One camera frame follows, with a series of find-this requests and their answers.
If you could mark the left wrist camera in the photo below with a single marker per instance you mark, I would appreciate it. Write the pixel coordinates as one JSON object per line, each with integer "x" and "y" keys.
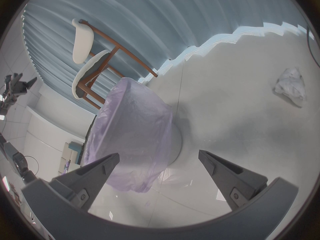
{"x": 8, "y": 80}

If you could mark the white chair with wooden legs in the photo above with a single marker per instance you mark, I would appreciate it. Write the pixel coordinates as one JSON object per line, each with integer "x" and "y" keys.
{"x": 82, "y": 44}

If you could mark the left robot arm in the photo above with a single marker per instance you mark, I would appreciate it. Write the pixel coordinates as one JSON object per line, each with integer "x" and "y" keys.
{"x": 20, "y": 162}

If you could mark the white trash bin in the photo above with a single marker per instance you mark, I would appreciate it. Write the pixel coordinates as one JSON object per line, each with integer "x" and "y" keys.
{"x": 176, "y": 144}

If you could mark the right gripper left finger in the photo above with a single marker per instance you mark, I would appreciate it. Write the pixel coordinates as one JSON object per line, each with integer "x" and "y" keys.
{"x": 90, "y": 180}

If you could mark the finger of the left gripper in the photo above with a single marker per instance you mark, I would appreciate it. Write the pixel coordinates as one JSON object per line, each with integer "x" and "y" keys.
{"x": 18, "y": 78}
{"x": 30, "y": 83}

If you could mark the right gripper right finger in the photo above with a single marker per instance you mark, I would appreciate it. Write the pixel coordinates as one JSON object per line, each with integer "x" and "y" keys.
{"x": 232, "y": 181}

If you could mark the purple plastic bag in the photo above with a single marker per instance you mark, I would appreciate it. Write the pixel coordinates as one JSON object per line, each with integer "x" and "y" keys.
{"x": 135, "y": 124}

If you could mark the pale blue curtain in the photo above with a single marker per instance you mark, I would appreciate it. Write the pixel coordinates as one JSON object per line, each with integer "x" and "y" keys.
{"x": 150, "y": 21}

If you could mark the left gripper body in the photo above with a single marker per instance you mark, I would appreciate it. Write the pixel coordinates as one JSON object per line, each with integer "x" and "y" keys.
{"x": 18, "y": 89}

